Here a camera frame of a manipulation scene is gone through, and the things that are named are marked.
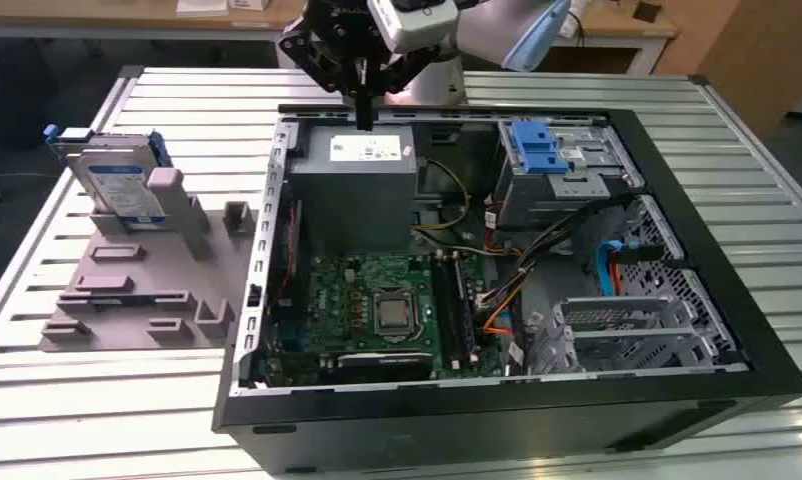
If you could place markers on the silver optical drive cage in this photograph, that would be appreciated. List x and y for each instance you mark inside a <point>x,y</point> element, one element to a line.
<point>527,200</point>

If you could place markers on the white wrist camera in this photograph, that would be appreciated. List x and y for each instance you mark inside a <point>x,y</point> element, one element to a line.
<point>421,25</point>

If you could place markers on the hard disk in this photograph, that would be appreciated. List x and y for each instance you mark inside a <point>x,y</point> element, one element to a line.
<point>116,190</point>

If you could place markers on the dark RAM stick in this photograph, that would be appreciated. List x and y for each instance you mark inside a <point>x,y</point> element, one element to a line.
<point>123,302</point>

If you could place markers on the RAM stick with black chips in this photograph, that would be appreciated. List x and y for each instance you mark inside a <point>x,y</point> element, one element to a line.
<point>469,310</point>

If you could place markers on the grey power supply unit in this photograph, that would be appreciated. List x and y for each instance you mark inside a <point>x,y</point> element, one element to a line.
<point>354,210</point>

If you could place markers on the blue plastic latch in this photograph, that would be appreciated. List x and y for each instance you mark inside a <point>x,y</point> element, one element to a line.
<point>537,150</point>

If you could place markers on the black open PC case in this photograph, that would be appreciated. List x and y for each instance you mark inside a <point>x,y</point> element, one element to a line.
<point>441,430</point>

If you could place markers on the wooden desk white frame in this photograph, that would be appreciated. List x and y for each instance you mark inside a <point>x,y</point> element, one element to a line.
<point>140,22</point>

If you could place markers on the white paper box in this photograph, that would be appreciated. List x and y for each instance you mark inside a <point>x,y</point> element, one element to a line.
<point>203,6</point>

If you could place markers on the black RAM slot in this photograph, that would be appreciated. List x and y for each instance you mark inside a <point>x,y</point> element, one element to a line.
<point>453,310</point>
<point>477,357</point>
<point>445,310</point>
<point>461,310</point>

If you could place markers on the black graphics card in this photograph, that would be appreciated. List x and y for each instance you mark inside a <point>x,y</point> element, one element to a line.
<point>381,367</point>

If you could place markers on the green motherboard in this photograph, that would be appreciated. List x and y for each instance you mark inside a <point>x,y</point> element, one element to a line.
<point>341,272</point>

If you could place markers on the silver disk bay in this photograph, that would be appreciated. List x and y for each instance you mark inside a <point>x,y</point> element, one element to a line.
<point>614,332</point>

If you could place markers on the small black box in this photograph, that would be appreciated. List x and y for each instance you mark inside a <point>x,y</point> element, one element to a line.
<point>650,12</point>

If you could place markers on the grey parts rack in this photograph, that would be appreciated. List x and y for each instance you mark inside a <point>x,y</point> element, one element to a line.
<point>140,260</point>

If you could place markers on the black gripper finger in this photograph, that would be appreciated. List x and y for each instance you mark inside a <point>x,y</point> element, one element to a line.
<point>362,100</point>
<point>373,100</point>

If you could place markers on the silver CPU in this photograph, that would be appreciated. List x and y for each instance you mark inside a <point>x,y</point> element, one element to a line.
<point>395,317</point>

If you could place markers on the small white box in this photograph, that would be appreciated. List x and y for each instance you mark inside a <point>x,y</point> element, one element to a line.
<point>250,4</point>

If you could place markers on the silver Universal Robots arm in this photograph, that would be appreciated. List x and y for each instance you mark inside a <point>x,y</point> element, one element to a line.
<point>441,85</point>

